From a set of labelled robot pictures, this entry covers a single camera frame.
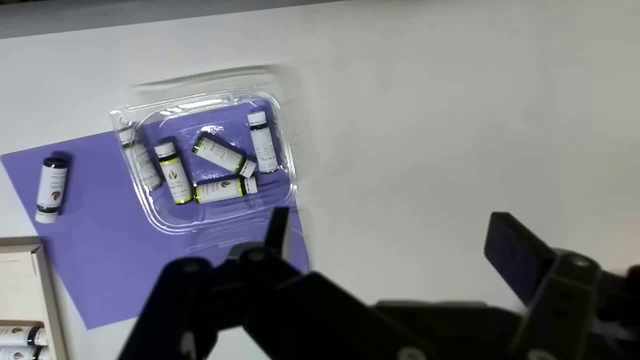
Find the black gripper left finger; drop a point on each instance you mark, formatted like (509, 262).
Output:
(200, 307)

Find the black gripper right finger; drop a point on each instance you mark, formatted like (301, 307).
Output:
(566, 300)

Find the light wooden box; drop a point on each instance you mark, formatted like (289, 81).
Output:
(31, 280)

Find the purple paper sheet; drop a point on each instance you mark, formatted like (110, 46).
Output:
(100, 253)

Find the clear plastic clamshell box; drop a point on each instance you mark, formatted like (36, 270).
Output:
(220, 216)

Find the white marker with black band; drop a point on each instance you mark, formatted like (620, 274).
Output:
(20, 353)
(16, 335)

